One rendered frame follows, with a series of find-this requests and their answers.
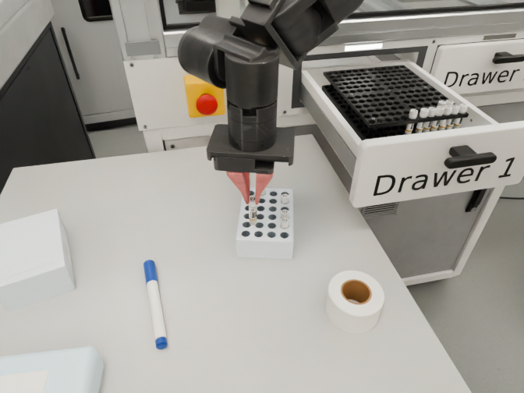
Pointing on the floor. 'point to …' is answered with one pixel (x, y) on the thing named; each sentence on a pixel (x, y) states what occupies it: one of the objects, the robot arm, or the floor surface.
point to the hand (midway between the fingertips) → (252, 196)
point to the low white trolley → (216, 282)
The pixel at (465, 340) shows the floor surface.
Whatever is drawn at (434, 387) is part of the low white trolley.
